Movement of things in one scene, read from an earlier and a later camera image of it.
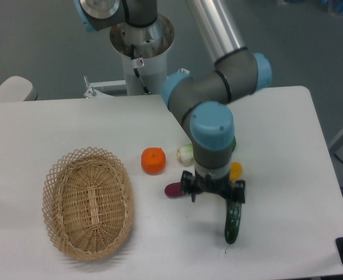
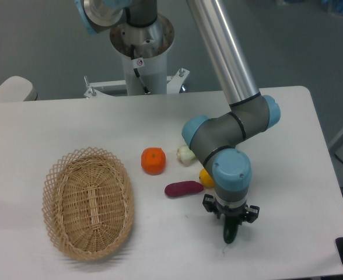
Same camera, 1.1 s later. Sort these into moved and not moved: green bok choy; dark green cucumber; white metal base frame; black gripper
Moved: black gripper
Not moved: white metal base frame; green bok choy; dark green cucumber
